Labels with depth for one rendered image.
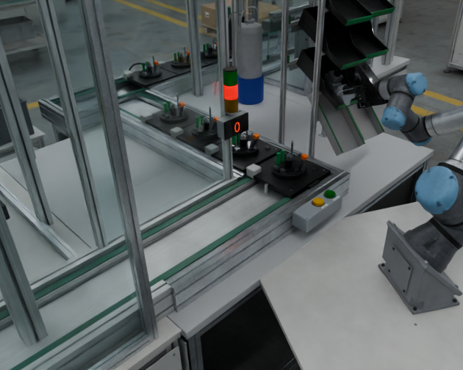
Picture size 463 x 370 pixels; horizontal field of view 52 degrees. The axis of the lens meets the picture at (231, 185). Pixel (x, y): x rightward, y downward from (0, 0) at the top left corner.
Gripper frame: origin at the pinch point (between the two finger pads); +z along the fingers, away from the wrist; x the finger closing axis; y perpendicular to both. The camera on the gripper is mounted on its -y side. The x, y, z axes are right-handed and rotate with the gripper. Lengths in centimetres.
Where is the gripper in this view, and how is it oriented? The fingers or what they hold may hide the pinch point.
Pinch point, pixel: (344, 90)
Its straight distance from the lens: 193.3
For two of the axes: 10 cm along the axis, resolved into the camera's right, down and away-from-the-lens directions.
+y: 2.7, 9.4, 2.0
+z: -4.9, -0.4, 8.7
